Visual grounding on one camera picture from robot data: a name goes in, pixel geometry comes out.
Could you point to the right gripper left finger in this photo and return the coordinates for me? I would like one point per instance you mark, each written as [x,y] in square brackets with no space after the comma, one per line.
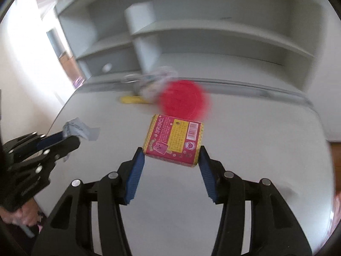
[68,229]

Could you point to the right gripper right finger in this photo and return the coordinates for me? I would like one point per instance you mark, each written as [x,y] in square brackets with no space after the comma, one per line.
[274,228]

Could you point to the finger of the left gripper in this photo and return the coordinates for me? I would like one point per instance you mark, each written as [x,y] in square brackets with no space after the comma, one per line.
[62,148]
[47,141]

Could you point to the printed wrapper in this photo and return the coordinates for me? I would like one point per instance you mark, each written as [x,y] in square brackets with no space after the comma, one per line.
[149,85]

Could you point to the pink yellow snack box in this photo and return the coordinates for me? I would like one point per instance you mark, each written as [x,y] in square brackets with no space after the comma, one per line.
[174,140]

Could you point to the red plastic cup lid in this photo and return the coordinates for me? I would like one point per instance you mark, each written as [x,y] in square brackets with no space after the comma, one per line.
[184,99]

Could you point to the person's left hand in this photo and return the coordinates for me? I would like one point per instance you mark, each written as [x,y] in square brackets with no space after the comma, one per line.
[27,215]

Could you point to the yellow wrapper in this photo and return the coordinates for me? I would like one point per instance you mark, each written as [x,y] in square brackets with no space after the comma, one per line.
[132,100]

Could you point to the grey desk hutch shelf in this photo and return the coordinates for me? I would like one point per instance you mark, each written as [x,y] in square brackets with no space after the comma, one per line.
[269,43]

